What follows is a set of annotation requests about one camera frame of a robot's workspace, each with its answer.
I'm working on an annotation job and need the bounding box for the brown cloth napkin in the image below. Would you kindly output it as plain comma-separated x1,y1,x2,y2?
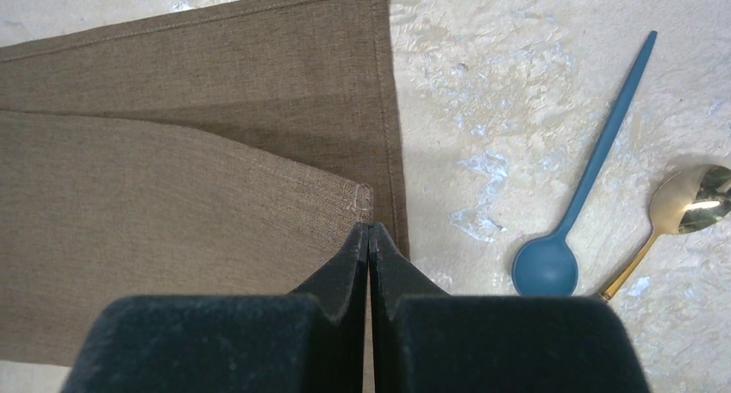
1,0,409,366

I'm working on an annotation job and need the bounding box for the blue spoon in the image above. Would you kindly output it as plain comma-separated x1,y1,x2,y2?
511,30,658,296

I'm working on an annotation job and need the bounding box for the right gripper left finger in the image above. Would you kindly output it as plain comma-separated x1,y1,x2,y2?
62,223,368,392

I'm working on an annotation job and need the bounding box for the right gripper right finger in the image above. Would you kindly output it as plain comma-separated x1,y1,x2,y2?
368,224,649,392

